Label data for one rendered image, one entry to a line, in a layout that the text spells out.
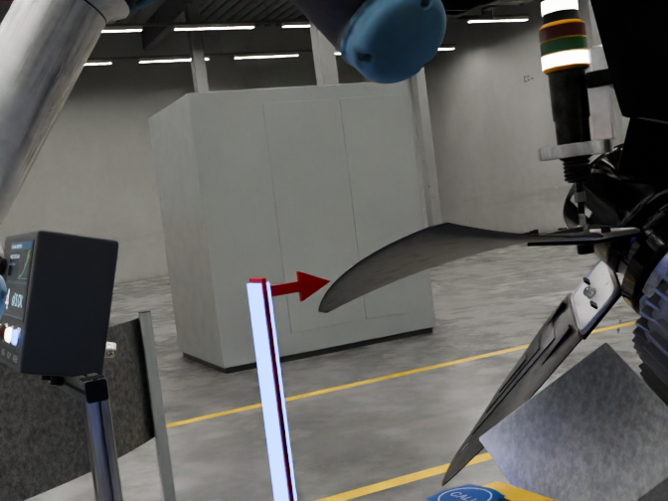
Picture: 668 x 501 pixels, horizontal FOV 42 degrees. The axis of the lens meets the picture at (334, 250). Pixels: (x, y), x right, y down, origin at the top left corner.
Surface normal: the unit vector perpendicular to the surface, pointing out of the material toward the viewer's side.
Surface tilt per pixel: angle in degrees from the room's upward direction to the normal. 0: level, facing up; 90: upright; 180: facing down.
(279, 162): 90
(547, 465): 55
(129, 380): 90
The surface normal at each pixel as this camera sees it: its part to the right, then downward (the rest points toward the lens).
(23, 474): 0.81, -0.07
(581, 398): -0.41, -0.48
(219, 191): 0.42, 0.00
